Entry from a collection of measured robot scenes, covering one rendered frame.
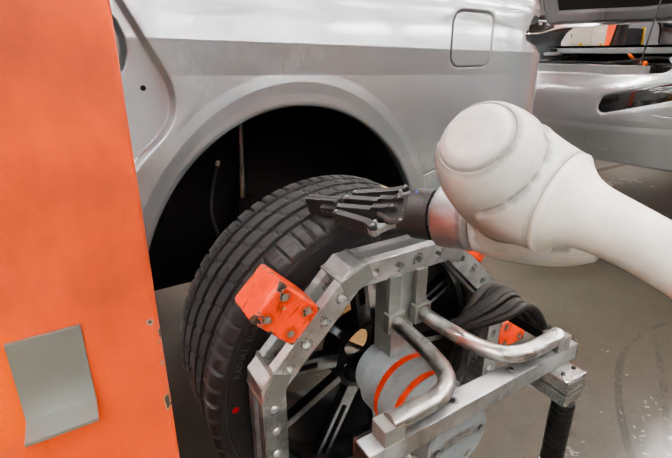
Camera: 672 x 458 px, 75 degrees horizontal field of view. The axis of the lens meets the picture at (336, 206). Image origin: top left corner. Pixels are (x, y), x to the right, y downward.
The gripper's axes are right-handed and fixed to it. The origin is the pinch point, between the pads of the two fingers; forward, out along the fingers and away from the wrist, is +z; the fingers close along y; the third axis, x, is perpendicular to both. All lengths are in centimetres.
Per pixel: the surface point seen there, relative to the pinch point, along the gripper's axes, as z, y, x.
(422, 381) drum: -16.9, -8.7, -27.5
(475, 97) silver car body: 0, 80, -10
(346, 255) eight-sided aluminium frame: -5.8, -5.2, -5.9
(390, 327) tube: -11.5, -6.3, -19.2
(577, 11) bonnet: 15, 393, -49
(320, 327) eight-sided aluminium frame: -5.6, -15.6, -12.0
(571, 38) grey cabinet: 79, 798, -166
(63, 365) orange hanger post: -0.5, -43.3, 8.4
